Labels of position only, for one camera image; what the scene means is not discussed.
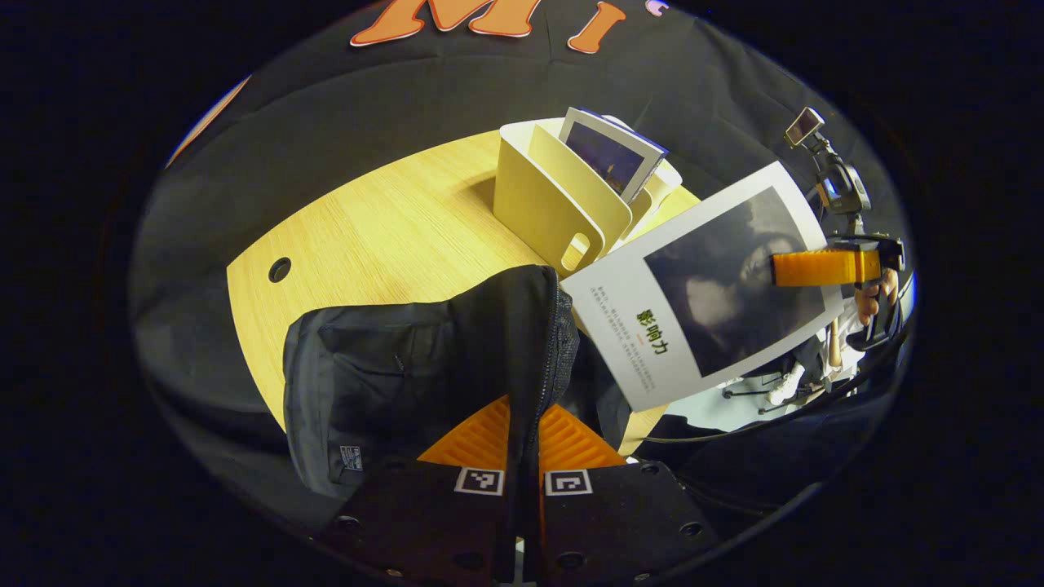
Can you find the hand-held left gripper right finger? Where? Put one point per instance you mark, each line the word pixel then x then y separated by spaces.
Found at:
pixel 620 522

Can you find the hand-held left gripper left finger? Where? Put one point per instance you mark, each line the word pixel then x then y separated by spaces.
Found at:
pixel 424 522

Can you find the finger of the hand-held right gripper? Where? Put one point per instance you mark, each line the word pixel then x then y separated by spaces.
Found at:
pixel 824 267

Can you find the black schoolbag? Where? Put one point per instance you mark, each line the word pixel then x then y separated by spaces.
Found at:
pixel 383 383

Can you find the grey portrait cover book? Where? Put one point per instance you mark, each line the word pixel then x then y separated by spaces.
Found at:
pixel 636 326

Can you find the blue cover book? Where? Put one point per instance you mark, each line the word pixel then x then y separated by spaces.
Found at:
pixel 608 155

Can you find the white bookshelf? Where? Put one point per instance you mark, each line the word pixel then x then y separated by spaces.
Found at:
pixel 538 204

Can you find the white shoe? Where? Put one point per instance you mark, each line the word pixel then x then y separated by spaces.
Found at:
pixel 785 385

